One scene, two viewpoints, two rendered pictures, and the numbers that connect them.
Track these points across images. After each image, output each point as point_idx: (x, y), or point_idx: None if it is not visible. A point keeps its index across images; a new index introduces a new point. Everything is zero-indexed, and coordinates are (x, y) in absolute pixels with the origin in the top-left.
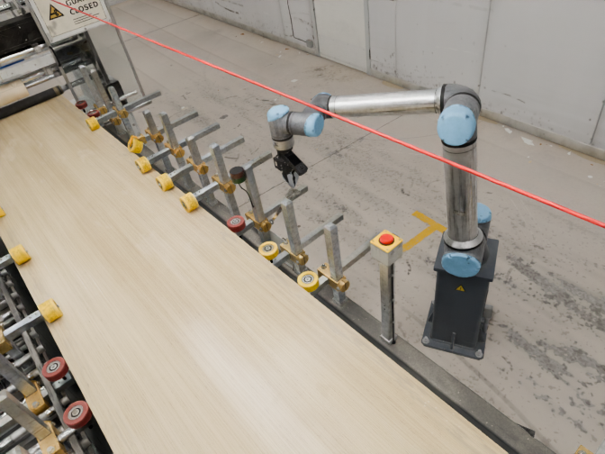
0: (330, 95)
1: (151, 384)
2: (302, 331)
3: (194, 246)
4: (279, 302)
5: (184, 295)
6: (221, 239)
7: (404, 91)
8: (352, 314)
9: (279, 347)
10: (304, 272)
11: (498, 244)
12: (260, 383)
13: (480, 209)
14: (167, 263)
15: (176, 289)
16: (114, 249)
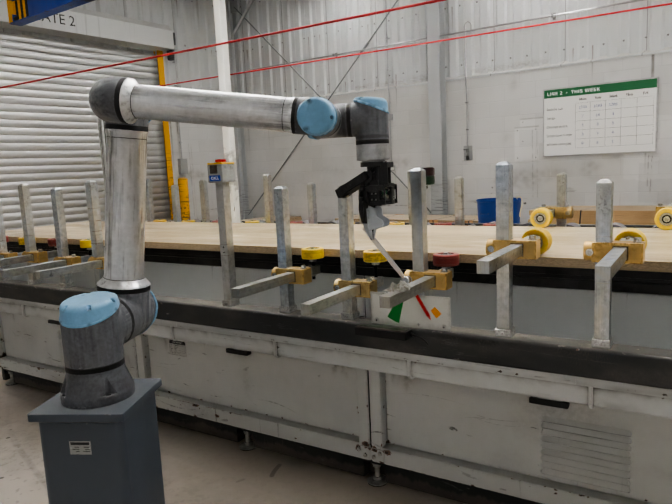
0: (302, 102)
1: (404, 229)
2: (302, 242)
3: (472, 246)
4: (333, 244)
5: (434, 238)
6: (445, 250)
7: (181, 88)
8: (271, 308)
9: (318, 239)
10: (317, 249)
11: (34, 409)
12: (322, 235)
13: (77, 300)
14: (486, 241)
15: (448, 238)
16: (572, 238)
